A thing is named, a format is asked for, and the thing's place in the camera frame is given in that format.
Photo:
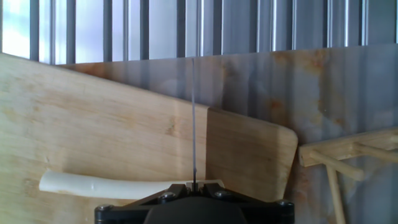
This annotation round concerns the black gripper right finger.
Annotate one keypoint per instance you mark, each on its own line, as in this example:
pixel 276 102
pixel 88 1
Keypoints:
pixel 258 208

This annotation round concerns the wooden cutting board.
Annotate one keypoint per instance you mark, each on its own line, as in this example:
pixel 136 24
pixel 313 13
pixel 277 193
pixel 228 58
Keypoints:
pixel 93 124

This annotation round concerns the white scallion stalk piece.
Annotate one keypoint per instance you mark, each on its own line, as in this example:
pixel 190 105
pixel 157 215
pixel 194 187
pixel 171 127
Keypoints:
pixel 93 186

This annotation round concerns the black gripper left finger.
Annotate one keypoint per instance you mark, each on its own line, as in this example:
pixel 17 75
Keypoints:
pixel 136 207

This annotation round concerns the wooden peg knife rack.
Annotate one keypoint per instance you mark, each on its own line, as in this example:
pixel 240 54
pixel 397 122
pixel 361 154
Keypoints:
pixel 311 155

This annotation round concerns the steel cleaver knife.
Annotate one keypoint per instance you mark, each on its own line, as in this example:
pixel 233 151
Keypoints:
pixel 194 124

